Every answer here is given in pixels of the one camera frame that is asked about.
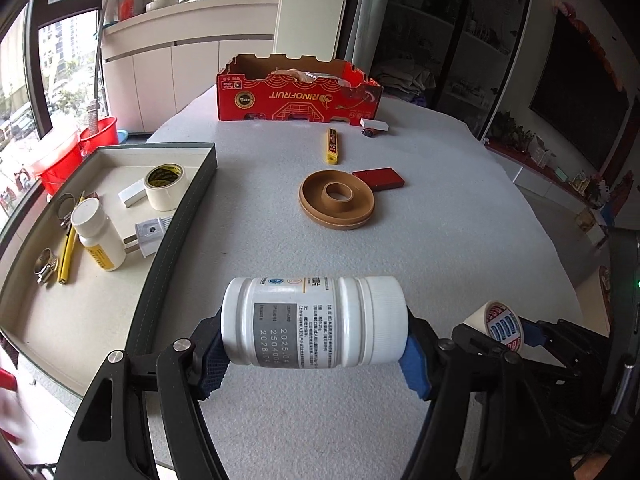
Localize white power plug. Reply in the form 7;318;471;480
122;215;174;260

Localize metal hose clamp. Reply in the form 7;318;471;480
33;248;60;285
52;192;81;226

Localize small white block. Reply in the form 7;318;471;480
118;179;149;210

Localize clear plastic box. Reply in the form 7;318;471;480
300;70;351;86

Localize red cardboard box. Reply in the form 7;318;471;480
215;53;385;124

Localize white pill bottle grey label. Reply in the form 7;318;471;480
220;273;410;370

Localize white cabinet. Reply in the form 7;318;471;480
99;0;282;137

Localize low white console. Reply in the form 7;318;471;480
482;137;623;248

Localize grey curtain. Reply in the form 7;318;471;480
344;0;397;67

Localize shallow grey tray box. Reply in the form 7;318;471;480
0;143;219;404

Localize green potted plants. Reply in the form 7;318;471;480
487;110;538;153

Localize white bottle yellow label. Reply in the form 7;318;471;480
70;197;128;273

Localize brown empty tape spool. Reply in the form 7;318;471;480
298;170;376;232

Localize flat red box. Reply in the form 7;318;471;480
351;167;405;192

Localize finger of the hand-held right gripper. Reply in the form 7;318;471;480
451;323;524;364
517;315;609;377

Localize white tape roll striped print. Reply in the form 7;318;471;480
462;300;526;356

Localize red bucket with brush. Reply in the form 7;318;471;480
78;115;120;154

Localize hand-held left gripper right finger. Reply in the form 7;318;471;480
399;306;569;480

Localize red bucket under pink basin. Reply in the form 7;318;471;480
31;147;85;197

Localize mop pole with brush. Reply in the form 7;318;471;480
88;7;108;133

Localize folded grey clothes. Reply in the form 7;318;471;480
372;57;437;107

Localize dark wall screen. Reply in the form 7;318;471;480
528;9;632;172

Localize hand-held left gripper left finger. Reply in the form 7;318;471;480
65;309;232;480

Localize dark shelf cabinet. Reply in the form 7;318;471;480
370;0;537;142

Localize tape roll with yellow core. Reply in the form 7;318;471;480
143;162;189;212

